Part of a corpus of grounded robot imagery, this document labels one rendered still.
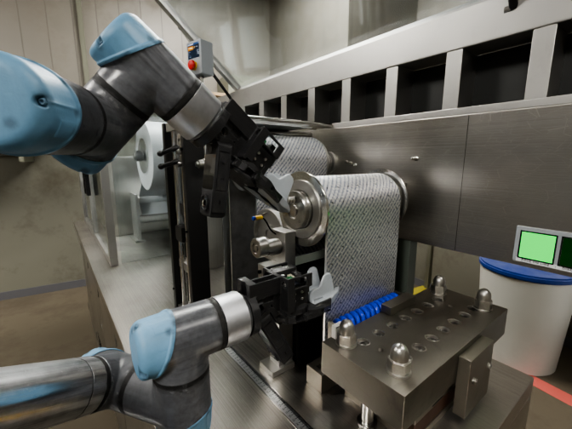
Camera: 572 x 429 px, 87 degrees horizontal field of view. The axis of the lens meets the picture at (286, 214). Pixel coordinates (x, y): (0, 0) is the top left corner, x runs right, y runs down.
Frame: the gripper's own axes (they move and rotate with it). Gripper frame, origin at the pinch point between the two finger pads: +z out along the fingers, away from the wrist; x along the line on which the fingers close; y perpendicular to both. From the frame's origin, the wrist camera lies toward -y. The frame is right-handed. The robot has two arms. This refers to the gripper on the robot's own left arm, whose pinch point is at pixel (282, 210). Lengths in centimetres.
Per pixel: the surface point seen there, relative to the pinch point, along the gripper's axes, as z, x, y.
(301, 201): 1.2, -2.0, 3.3
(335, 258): 12.7, -5.7, -1.6
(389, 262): 29.6, -5.7, 6.4
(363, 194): 11.3, -5.1, 12.6
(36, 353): 39, 214, -132
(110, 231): 1, 97, -26
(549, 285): 186, -6, 74
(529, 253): 34.0, -28.4, 17.9
